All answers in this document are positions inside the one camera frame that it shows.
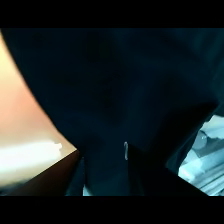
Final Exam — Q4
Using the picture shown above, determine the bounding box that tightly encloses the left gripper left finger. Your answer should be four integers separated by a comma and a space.
64, 156, 86, 197

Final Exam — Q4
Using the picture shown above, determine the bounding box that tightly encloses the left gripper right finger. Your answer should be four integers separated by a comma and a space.
127, 143, 152, 197

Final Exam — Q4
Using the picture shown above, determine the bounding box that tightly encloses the black garment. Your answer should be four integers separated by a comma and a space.
0, 27, 224, 197

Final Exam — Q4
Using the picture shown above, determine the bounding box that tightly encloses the silver frame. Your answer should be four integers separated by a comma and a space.
177, 114, 224, 197

